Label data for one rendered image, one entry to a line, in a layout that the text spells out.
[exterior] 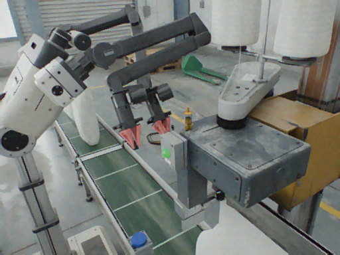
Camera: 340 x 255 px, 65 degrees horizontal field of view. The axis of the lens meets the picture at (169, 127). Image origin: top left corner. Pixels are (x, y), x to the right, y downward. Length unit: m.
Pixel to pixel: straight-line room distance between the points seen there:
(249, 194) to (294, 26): 0.44
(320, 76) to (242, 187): 0.53
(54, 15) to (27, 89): 7.12
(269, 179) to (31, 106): 0.84
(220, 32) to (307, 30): 0.29
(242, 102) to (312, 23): 0.26
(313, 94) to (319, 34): 0.30
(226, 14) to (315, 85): 0.39
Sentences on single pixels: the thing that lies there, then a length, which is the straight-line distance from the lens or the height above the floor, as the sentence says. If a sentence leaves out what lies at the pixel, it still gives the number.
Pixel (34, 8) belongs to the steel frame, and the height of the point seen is 1.53.
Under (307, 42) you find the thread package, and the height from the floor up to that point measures 1.57.
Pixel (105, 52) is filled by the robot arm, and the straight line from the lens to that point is 0.94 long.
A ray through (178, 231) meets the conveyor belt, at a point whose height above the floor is 0.38.
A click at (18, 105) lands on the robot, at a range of 1.11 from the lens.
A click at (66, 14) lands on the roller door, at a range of 8.22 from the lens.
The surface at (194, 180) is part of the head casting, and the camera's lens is 0.84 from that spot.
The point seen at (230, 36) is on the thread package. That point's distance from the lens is 0.95.
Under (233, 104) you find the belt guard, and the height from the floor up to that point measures 1.41.
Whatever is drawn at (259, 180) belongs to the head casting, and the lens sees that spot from 0.65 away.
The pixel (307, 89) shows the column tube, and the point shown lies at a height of 1.38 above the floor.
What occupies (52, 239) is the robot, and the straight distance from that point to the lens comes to 1.61.
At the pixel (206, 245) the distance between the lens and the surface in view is 1.14.
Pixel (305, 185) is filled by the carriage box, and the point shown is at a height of 1.10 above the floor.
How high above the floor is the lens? 1.70
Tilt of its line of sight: 27 degrees down
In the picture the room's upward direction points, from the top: 3 degrees counter-clockwise
